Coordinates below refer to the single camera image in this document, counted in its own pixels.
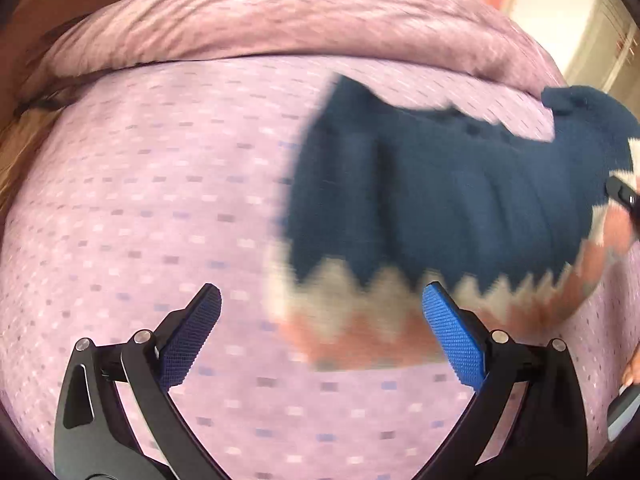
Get pink pillow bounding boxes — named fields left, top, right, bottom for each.
left=27, top=0, right=568, bottom=106

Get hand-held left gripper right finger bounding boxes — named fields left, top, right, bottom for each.
left=421, top=281, right=589, bottom=480

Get white wardrobe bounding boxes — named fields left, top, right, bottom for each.
left=510, top=0, right=640, bottom=106

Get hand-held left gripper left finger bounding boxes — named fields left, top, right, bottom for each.
left=52, top=282, right=232, bottom=480

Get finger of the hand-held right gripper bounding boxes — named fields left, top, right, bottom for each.
left=605, top=175, right=640, bottom=232

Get purple dotted bed sheet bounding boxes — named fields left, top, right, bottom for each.
left=0, top=55, right=640, bottom=480

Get tan brown blanket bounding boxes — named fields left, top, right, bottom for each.
left=0, top=107, right=66, bottom=201

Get navy diamond-pattern knit sweater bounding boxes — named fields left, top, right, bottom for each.
left=267, top=72, right=640, bottom=373

